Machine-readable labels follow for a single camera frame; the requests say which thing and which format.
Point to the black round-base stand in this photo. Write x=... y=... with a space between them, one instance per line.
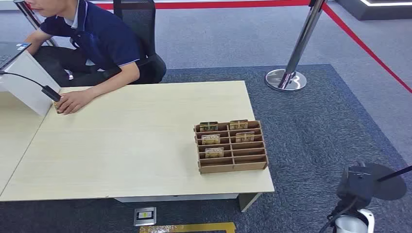
x=391 y=188

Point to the brown wooden card rack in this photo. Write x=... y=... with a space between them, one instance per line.
x=244 y=167

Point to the silver floor socket box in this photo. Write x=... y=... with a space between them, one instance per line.
x=145 y=216

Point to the person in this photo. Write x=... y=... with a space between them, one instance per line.
x=103 y=35

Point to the person's left forearm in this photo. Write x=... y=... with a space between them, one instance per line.
x=116 y=78

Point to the dark blue carpet rug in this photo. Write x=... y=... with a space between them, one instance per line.
x=305 y=128

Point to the dark platform with light strip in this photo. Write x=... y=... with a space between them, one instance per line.
x=370 y=11

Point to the gold floor marking tape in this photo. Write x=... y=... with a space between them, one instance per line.
x=186 y=228

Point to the person's left hand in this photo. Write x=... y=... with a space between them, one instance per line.
x=75 y=101

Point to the white desk underframe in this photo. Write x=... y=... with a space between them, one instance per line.
x=248 y=201

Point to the chrome stanchion post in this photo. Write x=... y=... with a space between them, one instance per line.
x=29 y=14
x=302 y=38

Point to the white desk partition panel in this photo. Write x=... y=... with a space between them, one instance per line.
x=25 y=80

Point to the black office chair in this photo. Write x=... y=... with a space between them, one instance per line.
x=138 y=19

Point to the red barrier belt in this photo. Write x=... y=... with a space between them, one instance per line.
x=363 y=45
x=209 y=4

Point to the dark laptop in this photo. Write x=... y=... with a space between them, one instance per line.
x=9 y=51

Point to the person's right forearm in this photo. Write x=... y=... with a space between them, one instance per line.
x=32 y=38

